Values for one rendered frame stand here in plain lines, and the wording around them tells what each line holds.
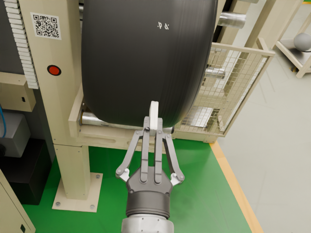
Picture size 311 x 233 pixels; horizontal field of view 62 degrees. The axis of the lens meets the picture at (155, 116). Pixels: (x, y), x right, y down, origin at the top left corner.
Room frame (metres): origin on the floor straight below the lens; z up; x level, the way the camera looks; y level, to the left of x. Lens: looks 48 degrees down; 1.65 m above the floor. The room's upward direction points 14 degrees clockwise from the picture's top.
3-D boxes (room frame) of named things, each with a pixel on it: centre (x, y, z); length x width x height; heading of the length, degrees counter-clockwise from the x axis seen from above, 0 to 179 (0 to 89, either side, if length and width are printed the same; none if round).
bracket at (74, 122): (0.72, 0.30, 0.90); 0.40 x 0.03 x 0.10; 9
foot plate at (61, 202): (0.68, 0.37, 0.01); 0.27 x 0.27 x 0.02; 9
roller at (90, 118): (0.61, 0.10, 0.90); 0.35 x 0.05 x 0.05; 99
